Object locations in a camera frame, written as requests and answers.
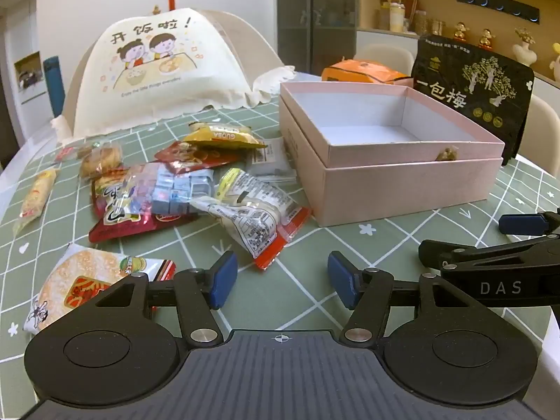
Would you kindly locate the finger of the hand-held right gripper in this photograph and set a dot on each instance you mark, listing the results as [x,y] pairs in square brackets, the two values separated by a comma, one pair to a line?
[442,253]
[520,224]

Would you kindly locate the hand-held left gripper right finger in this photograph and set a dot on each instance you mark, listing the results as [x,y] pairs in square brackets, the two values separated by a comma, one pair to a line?
[343,280]

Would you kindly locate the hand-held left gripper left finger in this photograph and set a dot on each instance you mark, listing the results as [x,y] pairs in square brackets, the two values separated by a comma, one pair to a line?
[221,280]

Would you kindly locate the pink cardboard box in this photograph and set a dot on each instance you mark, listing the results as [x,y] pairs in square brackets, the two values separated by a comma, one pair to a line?
[393,192]

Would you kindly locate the clear bag of blue candies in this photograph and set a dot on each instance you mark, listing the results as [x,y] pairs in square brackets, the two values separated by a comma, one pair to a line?
[179,188]

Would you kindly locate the orange-red snack packet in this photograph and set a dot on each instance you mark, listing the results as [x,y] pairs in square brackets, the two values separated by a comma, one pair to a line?
[183,155]

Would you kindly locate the round rice cracker packet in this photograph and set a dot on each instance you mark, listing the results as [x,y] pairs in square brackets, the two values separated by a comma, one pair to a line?
[78,275]

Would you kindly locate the green checkered tablecloth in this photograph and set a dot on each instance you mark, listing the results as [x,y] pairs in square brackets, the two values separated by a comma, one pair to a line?
[393,249]

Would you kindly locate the clear packet with red edges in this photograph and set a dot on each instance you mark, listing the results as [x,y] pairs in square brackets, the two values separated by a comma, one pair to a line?
[253,218]

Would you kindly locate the large dark red snack packet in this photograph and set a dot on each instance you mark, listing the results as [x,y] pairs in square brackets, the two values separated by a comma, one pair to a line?
[118,223]

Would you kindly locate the grey-white snack packet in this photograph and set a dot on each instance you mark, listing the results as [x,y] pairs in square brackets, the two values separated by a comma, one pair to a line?
[273,159]

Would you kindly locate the black bag with gold trees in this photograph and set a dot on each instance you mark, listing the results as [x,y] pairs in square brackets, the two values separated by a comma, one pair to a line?
[481,96]

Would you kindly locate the clear packet of brown pastries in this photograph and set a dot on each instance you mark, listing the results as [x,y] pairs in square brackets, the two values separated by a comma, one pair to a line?
[100,159]

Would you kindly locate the white vase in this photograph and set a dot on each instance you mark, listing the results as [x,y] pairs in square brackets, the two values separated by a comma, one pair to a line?
[524,50]

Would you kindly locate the gold figurine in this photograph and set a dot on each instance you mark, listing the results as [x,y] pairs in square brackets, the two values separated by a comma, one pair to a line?
[486,38]
[460,31]

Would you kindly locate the orange snack bag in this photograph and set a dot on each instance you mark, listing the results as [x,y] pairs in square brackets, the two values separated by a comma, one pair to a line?
[363,72]

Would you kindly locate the small red snack packet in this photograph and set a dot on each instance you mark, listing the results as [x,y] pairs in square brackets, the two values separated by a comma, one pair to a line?
[68,152]

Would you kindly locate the long yellow snack packet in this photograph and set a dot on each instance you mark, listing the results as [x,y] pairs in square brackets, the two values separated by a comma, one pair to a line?
[37,197]

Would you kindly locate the black light strip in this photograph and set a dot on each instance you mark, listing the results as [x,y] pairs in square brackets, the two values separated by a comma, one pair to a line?
[498,6]

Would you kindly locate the glass jar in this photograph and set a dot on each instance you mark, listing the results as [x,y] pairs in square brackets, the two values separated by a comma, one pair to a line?
[420,22]

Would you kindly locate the pale yellow bottle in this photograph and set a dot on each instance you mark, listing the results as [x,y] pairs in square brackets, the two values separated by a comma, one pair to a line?
[396,17]

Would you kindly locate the glass door cabinet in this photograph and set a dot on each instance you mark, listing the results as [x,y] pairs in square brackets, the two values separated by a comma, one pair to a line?
[315,17]

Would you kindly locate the white cabinet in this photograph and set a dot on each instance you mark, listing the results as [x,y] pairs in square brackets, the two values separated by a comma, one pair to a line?
[26,30]

